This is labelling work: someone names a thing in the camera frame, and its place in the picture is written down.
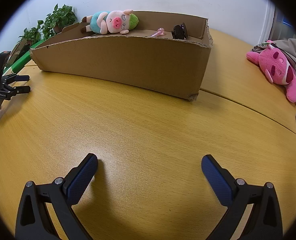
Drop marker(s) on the brown cardboard box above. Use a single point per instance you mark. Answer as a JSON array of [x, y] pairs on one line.
[[138, 62]]

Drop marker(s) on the green plastic bar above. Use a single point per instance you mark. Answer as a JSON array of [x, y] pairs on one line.
[[20, 62]]

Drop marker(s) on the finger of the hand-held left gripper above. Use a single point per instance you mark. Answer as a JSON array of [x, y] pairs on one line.
[[20, 89], [19, 77]]

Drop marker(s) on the large leafy potted plant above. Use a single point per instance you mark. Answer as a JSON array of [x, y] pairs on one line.
[[60, 17]]

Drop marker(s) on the black sunglasses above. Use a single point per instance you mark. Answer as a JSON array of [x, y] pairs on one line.
[[179, 31]]

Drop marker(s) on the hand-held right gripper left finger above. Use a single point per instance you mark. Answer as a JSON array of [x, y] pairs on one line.
[[83, 177]]

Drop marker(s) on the pink pen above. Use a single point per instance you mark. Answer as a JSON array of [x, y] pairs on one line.
[[160, 31]]

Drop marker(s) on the pink bear plush toy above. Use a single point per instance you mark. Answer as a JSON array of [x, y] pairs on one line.
[[275, 65]]

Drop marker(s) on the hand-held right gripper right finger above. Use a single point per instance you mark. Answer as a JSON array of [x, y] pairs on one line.
[[218, 182]]

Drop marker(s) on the grey cloth bag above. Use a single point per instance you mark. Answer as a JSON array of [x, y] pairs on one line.
[[294, 48]]

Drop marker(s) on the small leafy potted plant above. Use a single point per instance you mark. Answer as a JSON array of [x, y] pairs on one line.
[[31, 35]]

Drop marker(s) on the pig plush toy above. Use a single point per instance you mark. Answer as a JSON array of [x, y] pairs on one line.
[[105, 21]]

